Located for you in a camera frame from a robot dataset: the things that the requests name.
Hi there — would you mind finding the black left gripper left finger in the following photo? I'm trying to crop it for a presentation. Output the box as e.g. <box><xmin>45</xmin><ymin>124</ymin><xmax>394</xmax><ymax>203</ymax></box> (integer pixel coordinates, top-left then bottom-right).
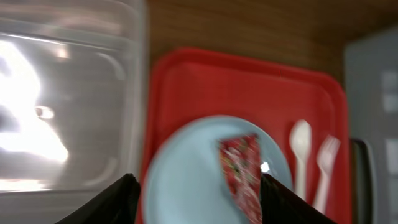
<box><xmin>56</xmin><ymin>174</ymin><xmax>141</xmax><ymax>224</ymax></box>

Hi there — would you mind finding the red serving tray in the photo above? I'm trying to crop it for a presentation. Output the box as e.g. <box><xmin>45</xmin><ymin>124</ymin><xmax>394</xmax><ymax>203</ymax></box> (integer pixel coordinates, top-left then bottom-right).
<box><xmin>141</xmin><ymin>47</ymin><xmax>353</xmax><ymax>223</ymax></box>

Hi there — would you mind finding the red snack wrapper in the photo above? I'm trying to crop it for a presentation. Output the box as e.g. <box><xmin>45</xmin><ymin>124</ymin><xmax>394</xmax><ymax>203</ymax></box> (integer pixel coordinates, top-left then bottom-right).
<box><xmin>218</xmin><ymin>133</ymin><xmax>262</xmax><ymax>224</ymax></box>

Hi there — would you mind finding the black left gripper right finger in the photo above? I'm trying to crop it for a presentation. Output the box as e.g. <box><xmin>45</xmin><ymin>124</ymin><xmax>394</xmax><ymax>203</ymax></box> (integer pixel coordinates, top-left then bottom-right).
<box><xmin>260</xmin><ymin>174</ymin><xmax>336</xmax><ymax>224</ymax></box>

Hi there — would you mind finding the white tissue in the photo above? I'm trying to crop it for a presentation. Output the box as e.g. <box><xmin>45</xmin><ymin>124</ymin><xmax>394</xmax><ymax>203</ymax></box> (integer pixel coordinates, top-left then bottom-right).
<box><xmin>261</xmin><ymin>162</ymin><xmax>270</xmax><ymax>173</ymax></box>

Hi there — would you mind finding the light blue plate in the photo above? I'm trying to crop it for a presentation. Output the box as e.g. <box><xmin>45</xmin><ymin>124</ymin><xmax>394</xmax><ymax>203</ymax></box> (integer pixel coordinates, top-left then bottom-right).
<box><xmin>142</xmin><ymin>116</ymin><xmax>294</xmax><ymax>224</ymax></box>

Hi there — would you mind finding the grey dishwasher rack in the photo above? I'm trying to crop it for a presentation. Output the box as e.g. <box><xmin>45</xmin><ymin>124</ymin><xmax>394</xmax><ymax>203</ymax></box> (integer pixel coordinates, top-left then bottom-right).
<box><xmin>344</xmin><ymin>27</ymin><xmax>397</xmax><ymax>223</ymax></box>

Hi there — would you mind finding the white plastic spoon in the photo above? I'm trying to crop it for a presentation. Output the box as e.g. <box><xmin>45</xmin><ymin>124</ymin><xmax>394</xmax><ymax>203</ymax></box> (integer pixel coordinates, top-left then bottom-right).
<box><xmin>289</xmin><ymin>119</ymin><xmax>312</xmax><ymax>200</ymax></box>

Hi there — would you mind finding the white plastic fork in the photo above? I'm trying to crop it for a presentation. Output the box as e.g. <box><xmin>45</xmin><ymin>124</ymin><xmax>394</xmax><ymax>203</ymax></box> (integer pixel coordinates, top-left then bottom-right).
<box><xmin>313</xmin><ymin>135</ymin><xmax>340</xmax><ymax>214</ymax></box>

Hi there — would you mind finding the clear plastic bin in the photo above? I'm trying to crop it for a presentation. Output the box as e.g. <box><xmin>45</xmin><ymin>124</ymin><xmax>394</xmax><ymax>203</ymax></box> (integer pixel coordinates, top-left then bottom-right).
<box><xmin>1</xmin><ymin>0</ymin><xmax>147</xmax><ymax>223</ymax></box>

